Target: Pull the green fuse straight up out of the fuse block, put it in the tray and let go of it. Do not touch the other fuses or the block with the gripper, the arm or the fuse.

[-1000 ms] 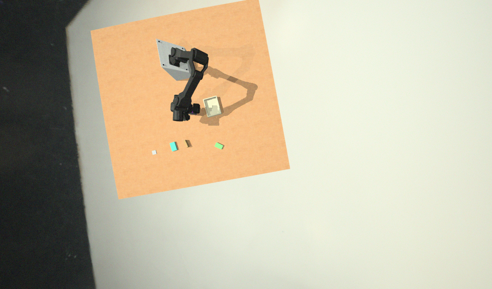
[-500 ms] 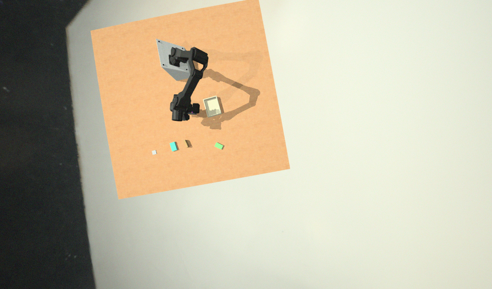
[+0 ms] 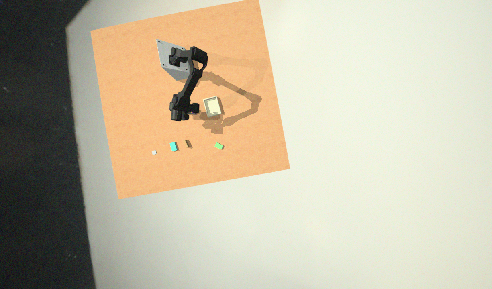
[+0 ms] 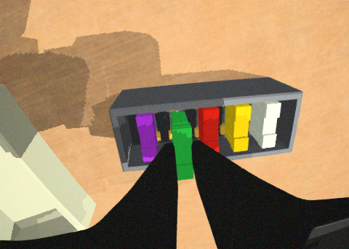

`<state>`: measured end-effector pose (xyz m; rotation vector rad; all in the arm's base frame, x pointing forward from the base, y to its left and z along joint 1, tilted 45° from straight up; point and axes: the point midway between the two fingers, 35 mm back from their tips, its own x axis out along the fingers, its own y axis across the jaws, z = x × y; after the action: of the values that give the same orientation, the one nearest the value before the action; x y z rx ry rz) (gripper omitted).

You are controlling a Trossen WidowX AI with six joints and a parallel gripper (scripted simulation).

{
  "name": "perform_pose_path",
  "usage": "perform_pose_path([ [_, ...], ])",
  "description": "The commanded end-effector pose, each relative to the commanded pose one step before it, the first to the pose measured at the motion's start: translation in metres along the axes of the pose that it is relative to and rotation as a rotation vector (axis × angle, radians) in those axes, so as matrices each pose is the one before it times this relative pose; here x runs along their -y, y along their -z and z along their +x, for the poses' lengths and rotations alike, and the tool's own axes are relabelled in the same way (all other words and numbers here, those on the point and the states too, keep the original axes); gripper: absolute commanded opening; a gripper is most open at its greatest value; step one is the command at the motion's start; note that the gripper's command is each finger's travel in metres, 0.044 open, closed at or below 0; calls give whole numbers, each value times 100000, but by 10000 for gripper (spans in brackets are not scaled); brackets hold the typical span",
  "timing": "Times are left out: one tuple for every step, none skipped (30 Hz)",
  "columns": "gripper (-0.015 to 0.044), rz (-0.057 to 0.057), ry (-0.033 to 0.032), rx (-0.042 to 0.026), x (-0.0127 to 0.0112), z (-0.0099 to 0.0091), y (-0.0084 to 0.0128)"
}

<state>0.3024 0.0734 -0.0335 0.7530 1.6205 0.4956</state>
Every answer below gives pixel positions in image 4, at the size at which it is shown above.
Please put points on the grey fuse block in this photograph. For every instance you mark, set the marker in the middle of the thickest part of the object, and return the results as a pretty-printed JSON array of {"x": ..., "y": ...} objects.
[{"x": 257, "y": 116}]

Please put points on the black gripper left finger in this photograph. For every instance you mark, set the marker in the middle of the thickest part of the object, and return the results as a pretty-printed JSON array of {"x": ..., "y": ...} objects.
[{"x": 145, "y": 218}]

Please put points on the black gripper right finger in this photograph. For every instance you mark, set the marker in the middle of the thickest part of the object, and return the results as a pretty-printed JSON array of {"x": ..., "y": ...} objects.
[{"x": 246, "y": 212}]

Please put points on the purple fuse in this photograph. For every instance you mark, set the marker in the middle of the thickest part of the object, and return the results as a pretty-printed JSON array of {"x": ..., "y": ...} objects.
[{"x": 148, "y": 136}]

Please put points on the red fuse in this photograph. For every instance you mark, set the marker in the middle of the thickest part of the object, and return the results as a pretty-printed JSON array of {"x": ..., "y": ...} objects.
[{"x": 208, "y": 120}]

